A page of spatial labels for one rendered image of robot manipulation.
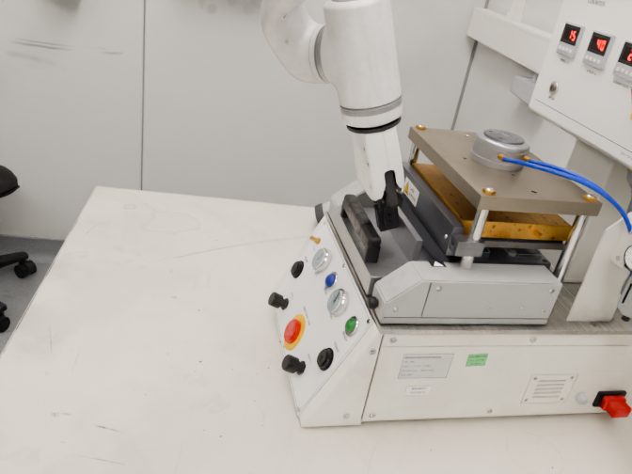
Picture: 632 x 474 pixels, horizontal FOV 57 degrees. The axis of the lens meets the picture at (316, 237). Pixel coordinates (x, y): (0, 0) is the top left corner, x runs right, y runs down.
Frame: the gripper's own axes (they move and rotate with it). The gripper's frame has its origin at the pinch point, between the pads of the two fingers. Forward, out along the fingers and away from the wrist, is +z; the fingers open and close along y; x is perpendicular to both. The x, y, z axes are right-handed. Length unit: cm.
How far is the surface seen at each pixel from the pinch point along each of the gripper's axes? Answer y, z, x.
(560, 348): 16.9, 19.0, 18.7
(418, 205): -0.5, -0.1, 5.1
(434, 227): 6.2, 0.1, 5.1
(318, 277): -4.5, 10.8, -11.8
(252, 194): -142, 59, -21
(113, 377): 5.5, 11.3, -45.1
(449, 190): 0.4, -1.8, 9.8
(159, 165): -146, 38, -53
